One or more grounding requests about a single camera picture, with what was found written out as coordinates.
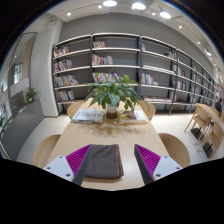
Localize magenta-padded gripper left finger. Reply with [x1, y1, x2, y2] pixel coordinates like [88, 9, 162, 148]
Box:
[43, 143, 92, 187]

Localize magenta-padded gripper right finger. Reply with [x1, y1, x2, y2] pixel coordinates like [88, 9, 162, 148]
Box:
[133, 143, 184, 186]

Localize zigzag striped grey towel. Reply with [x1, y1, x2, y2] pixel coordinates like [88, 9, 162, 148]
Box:
[84, 143, 125, 180]

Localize slatted wooden chair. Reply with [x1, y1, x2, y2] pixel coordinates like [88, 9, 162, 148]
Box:
[202, 123, 224, 159]
[183, 105, 210, 141]

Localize large white book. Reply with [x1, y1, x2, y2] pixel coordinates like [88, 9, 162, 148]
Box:
[70, 108, 106, 125]

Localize yellow-green book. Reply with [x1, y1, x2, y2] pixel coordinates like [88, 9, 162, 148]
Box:
[117, 109, 149, 126]

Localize small green background plant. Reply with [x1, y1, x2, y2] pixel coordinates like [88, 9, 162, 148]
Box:
[24, 87, 39, 104]

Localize green potted plant, white pot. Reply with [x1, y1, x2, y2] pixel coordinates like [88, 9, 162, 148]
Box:
[84, 68, 149, 120]

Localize dark metal bookshelf unit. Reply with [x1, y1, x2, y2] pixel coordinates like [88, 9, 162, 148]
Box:
[51, 32, 224, 116]

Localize round ceiling lights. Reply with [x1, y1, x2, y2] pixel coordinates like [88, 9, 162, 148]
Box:
[64, 0, 214, 58]

